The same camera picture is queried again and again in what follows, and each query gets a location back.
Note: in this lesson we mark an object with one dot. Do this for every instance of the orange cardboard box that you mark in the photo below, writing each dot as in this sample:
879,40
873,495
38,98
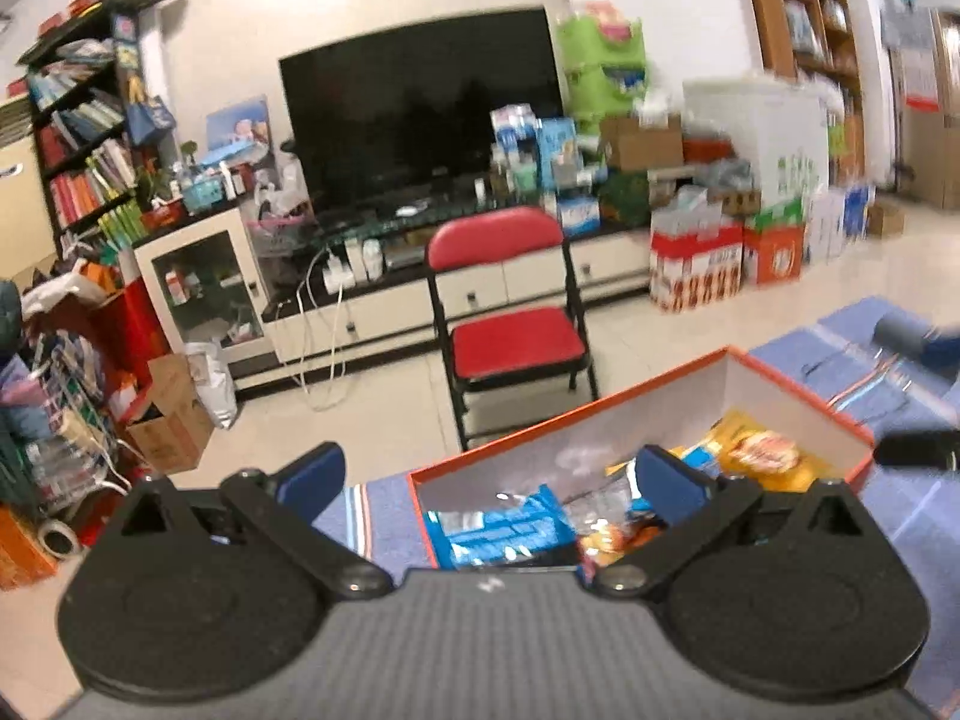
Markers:
570,427

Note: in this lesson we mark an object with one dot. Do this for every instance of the dark green bag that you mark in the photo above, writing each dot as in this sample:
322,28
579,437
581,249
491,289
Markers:
622,195

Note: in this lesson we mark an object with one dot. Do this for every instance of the cardboard box with flaps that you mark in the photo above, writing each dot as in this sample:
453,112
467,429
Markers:
169,435

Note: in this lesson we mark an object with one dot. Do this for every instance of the eyeglasses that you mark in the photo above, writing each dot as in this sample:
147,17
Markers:
806,371

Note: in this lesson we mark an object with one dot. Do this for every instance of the orange and green gift box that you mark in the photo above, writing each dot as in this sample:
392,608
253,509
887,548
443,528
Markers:
772,255

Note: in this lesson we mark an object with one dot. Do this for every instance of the small blue white box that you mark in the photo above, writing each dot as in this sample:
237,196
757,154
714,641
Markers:
579,214

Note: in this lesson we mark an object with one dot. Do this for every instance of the black bookshelf with books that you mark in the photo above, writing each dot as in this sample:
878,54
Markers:
82,165

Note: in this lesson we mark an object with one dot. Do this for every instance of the packing tape roll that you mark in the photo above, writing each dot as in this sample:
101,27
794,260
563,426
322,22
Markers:
43,536

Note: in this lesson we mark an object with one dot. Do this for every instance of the yellow snack packet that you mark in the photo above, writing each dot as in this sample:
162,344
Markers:
757,454

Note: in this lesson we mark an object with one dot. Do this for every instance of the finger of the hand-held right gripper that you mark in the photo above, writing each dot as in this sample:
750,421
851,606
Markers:
943,351
915,450

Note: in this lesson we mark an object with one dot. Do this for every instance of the white television stand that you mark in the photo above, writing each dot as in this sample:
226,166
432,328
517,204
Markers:
375,315

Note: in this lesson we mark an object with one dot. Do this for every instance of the white plastic bag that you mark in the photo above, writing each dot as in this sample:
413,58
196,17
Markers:
214,390

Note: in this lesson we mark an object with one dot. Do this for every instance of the tall light blue box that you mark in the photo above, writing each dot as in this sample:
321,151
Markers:
559,150

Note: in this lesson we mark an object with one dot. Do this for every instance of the orange carton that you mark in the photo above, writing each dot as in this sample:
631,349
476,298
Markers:
22,551

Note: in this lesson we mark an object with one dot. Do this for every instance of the clear plastic snack packet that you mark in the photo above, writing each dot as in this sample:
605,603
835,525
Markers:
600,499

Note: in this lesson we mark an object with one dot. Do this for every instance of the orange snack packet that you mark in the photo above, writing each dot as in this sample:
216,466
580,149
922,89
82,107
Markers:
615,536

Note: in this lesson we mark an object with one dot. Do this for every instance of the beige standing air conditioner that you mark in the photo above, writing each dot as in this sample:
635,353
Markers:
19,195

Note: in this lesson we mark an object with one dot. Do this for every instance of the open brown cardboard box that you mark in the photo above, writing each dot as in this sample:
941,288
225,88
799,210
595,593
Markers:
641,146

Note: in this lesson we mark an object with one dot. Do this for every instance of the black flat television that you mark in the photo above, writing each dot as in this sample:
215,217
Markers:
420,105

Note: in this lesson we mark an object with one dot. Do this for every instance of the blue hanging bag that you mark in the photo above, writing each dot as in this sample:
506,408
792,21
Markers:
150,116

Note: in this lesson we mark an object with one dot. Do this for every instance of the cartoon picture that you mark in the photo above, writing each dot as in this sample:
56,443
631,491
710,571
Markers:
240,124

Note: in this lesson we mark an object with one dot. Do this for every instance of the red and white carton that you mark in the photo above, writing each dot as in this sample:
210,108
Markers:
694,262

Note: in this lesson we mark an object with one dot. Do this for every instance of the red folding chair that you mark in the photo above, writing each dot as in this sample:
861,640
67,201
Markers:
517,337

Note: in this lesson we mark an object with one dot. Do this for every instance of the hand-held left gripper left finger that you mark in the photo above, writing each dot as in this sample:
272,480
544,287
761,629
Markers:
315,472

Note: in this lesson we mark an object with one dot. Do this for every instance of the green storage boxes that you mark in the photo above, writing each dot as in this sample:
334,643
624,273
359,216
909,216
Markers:
600,45

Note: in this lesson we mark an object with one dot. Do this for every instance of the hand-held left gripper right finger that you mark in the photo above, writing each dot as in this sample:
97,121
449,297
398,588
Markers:
671,484

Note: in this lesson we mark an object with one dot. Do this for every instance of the dark grey block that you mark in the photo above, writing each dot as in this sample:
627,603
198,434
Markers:
900,334

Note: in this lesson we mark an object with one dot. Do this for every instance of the wooden bookcase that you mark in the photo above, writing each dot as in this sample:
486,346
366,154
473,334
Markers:
765,7

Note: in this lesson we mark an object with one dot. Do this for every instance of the wall calendar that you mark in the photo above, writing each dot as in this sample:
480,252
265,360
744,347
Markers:
911,52

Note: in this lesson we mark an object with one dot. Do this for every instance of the blue snack packet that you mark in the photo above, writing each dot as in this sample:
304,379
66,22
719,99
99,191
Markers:
495,532

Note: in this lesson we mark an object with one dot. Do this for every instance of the red gift box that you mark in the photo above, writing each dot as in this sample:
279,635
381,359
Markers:
139,322

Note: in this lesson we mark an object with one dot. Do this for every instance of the white glass-door cabinet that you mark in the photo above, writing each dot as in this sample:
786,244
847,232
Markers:
202,277

